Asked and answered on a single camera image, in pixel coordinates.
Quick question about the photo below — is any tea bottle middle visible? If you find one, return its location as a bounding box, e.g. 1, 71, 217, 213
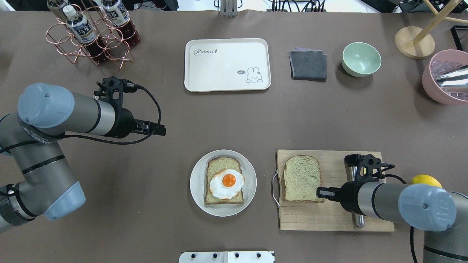
95, 0, 141, 47

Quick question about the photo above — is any wooden cutting board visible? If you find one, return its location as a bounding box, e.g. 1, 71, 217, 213
274, 149, 395, 232

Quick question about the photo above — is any whole yellow lemon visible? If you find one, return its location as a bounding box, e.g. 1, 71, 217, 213
411, 174, 442, 188

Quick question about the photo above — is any fried egg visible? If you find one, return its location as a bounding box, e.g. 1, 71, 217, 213
208, 169, 245, 200

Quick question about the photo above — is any bread slice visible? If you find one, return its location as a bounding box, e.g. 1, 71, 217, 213
204, 157, 244, 205
283, 155, 324, 203

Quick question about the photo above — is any cream rabbit tray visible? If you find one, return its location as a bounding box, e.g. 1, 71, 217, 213
184, 38, 271, 92

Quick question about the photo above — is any tea bottle back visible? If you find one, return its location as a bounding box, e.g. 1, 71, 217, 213
46, 0, 70, 23

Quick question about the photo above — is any steel muddler black tip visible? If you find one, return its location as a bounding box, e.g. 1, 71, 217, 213
344, 153, 365, 228

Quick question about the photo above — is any mint green bowl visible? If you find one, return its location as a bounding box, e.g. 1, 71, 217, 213
341, 42, 382, 77

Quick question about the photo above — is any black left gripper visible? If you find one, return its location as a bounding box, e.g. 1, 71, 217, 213
116, 108, 166, 138

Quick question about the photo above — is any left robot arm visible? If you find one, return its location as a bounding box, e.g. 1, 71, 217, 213
1, 76, 166, 232

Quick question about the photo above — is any steel ice scoop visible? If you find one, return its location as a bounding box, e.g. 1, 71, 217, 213
435, 65, 468, 93

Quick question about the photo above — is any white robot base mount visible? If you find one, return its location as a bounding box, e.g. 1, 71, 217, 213
179, 250, 275, 263

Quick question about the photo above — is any tea bottle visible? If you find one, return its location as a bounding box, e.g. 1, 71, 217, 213
95, 0, 141, 47
46, 0, 70, 23
62, 5, 107, 63

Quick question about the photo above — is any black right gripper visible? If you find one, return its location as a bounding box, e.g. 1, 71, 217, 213
317, 182, 362, 214

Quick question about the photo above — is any grey folded cloth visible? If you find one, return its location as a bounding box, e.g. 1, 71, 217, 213
289, 48, 327, 82

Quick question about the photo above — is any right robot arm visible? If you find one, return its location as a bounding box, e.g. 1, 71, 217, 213
317, 181, 468, 263

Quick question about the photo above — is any tea bottle front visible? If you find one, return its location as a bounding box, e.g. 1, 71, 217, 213
62, 5, 107, 63

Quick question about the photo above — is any pink bowl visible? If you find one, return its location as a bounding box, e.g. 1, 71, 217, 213
422, 49, 468, 105

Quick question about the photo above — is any wooden stand round base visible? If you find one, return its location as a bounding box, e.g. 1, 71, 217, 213
395, 0, 468, 60

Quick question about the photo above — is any copper wire bottle rack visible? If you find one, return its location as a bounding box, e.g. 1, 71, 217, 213
46, 0, 134, 69

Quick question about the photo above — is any white round plate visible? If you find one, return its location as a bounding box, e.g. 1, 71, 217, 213
189, 149, 257, 217

